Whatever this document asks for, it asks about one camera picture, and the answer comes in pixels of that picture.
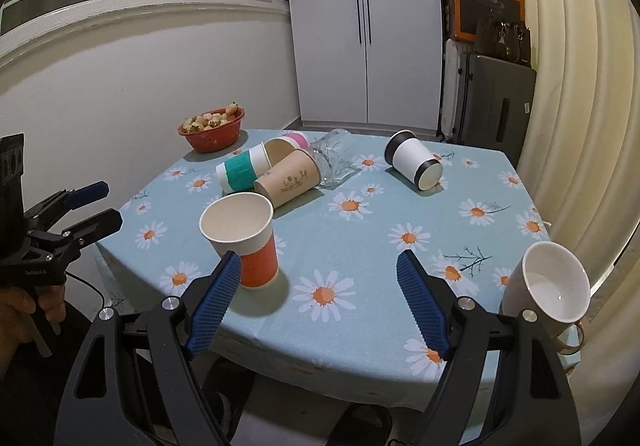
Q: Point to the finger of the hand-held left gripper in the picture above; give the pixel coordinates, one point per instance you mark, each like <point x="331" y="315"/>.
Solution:
<point x="105" y="221"/>
<point x="90" y="190"/>

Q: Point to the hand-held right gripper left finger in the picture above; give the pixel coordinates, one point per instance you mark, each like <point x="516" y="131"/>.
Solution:
<point x="215" y="307"/>

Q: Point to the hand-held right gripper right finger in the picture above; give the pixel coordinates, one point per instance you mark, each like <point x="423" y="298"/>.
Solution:
<point x="420" y="302"/>

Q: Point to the orange and white paper cup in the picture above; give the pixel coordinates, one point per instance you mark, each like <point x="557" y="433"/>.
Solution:
<point x="260" y="262"/>

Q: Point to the teal sleeve paper cup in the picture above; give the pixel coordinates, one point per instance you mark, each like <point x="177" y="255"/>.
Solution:
<point x="242" y="173"/>

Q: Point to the white cup with black bands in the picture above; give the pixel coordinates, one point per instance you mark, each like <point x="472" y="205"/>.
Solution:
<point x="410" y="158"/>

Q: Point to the brown paper cup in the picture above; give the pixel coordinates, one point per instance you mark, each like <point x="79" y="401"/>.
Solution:
<point x="290" y="178"/>

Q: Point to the clear glass cup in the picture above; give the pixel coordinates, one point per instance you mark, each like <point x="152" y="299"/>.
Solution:
<point x="335" y="161"/>

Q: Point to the pink paper cup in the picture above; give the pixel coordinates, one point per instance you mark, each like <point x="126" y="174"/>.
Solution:
<point x="300" y="141"/>

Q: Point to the person's left hand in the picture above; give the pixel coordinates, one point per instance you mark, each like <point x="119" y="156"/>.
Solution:
<point x="15" y="321"/>

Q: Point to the black slipper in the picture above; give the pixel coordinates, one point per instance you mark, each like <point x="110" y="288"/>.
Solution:
<point x="360" y="423"/>
<point x="230" y="391"/>

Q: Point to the floral light blue tablecloth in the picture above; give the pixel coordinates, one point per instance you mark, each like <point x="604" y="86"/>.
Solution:
<point x="350" y="246"/>

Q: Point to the red plastic bowl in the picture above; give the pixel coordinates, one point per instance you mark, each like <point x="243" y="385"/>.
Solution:
<point x="212" y="140"/>

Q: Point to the white ceramic mug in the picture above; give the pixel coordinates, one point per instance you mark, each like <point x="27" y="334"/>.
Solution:
<point x="555" y="286"/>

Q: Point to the pile of small fruits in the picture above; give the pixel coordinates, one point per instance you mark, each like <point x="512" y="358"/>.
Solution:
<point x="210" y="122"/>

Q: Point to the dark clothing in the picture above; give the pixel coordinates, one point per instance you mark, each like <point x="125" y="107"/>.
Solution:
<point x="35" y="401"/>

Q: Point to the dark grey suitcase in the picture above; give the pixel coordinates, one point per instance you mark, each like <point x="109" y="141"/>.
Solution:
<point x="490" y="101"/>

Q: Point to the white ribbed case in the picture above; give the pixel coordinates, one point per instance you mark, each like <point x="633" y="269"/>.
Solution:
<point x="450" y="86"/>

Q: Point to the cream curtain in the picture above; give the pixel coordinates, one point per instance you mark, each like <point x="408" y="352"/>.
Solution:
<point x="575" y="101"/>

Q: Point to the dark brown handbag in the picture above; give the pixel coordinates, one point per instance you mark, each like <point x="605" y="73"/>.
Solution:
<point x="500" y="45"/>

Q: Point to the white wardrobe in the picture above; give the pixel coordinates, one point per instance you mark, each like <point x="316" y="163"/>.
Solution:
<point x="325" y="26"/>

